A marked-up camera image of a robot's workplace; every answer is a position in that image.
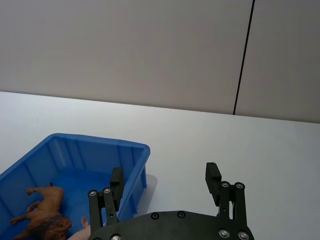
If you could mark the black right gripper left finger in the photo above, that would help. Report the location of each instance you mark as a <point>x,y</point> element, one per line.
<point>115,190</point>

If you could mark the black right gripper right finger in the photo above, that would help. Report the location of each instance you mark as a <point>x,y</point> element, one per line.
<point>226,197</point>

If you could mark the blue plastic bin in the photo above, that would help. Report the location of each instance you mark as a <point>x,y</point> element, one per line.
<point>75,172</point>

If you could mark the pink toy pig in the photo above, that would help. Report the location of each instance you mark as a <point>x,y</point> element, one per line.
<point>82,231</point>

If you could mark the brown toy lion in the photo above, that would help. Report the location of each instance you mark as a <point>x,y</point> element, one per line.
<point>45,212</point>

